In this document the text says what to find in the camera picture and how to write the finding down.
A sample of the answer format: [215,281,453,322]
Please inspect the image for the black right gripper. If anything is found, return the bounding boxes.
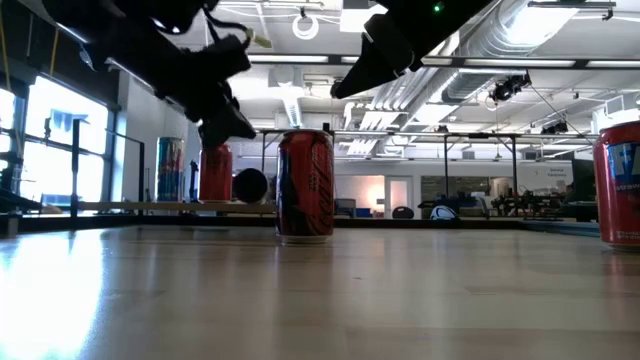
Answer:
[329,0,451,100]

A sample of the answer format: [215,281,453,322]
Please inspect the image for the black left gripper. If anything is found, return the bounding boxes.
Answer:
[154,34,257,150]

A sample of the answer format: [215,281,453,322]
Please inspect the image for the red Coca-Cola can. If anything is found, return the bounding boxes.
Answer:
[275,128,336,245]
[198,142,234,204]

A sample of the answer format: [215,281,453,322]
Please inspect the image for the blue silver Red Bull can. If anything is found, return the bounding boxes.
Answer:
[155,136,186,204]

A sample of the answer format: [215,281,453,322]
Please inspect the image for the red Fanta can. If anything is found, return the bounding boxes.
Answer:
[592,120,640,252]

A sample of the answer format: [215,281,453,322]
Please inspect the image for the white ceiling pipes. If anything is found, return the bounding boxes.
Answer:
[344,64,446,157]

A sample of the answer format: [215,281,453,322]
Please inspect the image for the white ceiling light panel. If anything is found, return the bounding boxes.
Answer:
[339,5,389,34]

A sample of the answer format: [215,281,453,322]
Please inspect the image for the long ceiling light strip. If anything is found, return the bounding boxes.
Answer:
[244,52,640,70]

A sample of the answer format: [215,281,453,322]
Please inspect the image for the white door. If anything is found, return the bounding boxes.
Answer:
[384,175,414,219]

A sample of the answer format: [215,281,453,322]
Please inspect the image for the black ceiling spotlight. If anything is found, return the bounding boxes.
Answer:
[539,119,571,136]
[487,72,533,105]

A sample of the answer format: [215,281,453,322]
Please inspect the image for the white blue ball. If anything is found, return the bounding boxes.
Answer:
[429,204,458,222]

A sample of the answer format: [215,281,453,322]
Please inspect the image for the large window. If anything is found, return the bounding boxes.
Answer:
[0,74,119,216]

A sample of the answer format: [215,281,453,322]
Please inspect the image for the cluttered work desk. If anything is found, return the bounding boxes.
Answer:
[492,192,596,224]

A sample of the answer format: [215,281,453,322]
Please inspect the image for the black monitor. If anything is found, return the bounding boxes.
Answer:
[571,158,596,201]

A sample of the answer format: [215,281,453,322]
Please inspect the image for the white cable coil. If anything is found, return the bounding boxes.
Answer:
[292,7,320,41]

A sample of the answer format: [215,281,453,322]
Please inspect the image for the yellow cable tag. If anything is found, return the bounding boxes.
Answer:
[244,28,274,50]

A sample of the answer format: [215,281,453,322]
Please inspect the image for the black aluminium rig frame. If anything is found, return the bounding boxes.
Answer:
[0,189,601,240]

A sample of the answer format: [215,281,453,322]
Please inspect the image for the black metal table frame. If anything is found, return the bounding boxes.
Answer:
[259,127,601,214]

